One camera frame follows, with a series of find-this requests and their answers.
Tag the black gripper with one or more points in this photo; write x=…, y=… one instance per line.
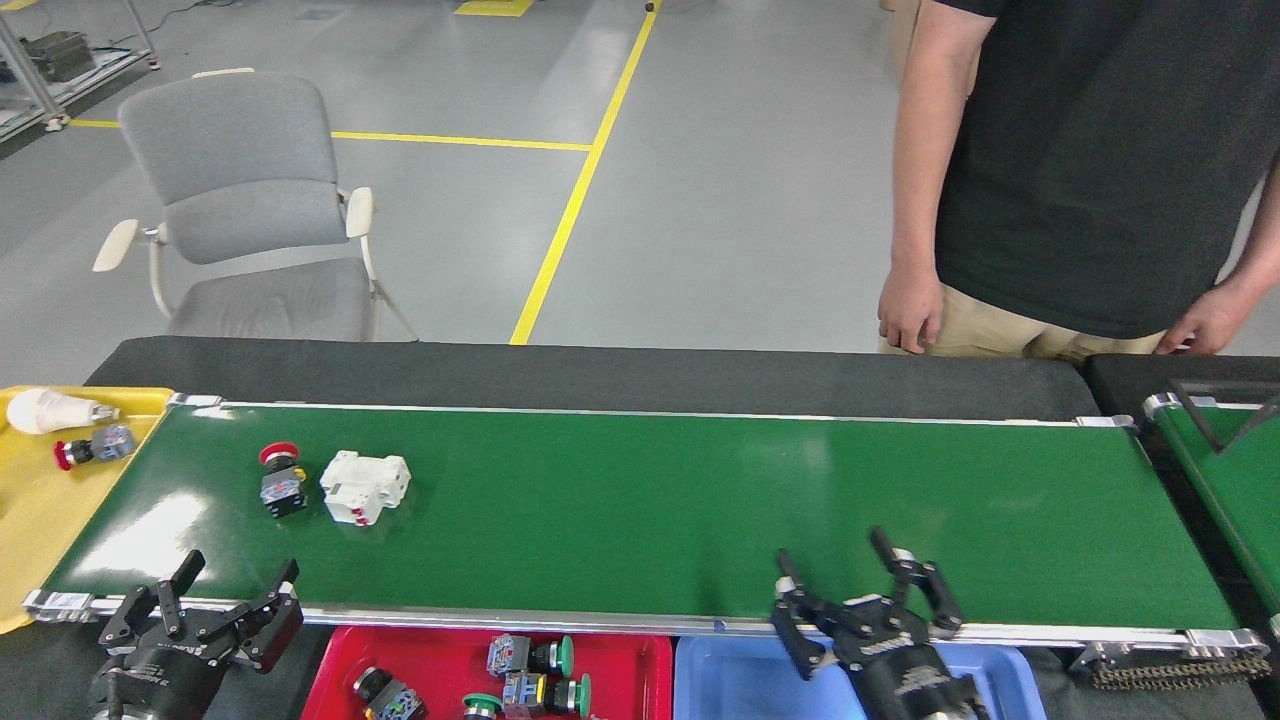
x=170, y=675
x=915, y=685

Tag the red button switch yellow tag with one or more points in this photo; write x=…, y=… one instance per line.
x=285, y=492

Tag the black knob switch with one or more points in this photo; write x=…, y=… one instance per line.
x=372, y=685

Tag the green push button switch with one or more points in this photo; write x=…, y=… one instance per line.
x=482, y=705
x=520, y=692
x=510, y=655

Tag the person's left forearm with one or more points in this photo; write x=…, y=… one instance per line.
x=1260, y=250

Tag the person's right forearm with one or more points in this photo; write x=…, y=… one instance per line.
x=920, y=200

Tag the blue plastic tray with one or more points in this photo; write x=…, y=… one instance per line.
x=730, y=690

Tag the yellow plastic tray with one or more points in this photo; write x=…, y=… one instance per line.
x=50, y=530

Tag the red plastic tray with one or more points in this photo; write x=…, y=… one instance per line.
x=620, y=690

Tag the short green belt conveyor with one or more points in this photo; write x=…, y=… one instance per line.
x=1240, y=500

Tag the person's right hand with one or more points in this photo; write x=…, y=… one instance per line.
x=912, y=310

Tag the person's left hand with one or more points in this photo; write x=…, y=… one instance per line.
x=1220, y=320

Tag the white circuit breaker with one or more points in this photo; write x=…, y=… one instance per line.
x=365, y=485

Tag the white light bulb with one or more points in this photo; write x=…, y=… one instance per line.
x=45, y=410

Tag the black angled guide bar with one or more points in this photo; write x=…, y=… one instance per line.
x=1195, y=416

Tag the grey office chair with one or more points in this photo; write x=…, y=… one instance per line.
x=240, y=160

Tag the person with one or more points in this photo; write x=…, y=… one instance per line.
x=1100, y=160

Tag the grey metal box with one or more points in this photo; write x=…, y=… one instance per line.
x=58, y=55

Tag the brown cardboard box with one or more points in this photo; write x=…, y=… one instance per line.
x=900, y=30

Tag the red mushroom button switch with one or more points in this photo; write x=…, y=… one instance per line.
x=112, y=442

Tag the metal frame rack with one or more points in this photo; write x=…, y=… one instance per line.
x=25, y=70

